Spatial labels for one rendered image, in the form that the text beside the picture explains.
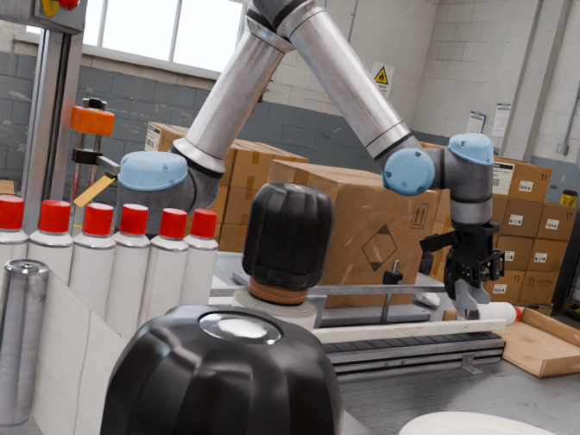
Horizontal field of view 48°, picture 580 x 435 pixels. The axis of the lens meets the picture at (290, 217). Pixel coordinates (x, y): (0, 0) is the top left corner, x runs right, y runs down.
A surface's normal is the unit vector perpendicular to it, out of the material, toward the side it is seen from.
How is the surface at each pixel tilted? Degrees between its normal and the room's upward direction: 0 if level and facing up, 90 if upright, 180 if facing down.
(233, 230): 87
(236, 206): 90
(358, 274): 90
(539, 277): 88
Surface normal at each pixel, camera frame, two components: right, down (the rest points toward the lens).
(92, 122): 0.55, 0.25
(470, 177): -0.22, 0.37
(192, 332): 0.00, -0.96
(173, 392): -0.29, -0.36
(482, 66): -0.88, -0.09
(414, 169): -0.23, 0.11
